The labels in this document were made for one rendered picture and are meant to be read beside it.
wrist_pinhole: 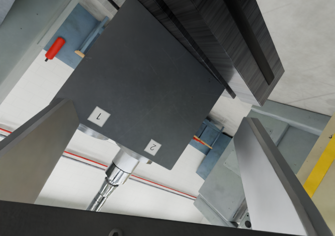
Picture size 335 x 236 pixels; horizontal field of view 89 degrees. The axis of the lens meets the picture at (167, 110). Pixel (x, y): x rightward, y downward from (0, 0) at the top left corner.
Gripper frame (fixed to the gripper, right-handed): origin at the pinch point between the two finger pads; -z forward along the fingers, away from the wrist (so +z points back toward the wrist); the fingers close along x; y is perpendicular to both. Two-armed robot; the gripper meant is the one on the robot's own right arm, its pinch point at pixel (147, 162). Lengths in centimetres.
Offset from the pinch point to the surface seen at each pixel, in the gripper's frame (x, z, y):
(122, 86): 6.6, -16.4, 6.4
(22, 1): 41, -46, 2
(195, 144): -106, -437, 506
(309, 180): -92, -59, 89
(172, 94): -0.7, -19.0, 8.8
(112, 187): 8.6, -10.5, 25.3
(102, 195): 10.3, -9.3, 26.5
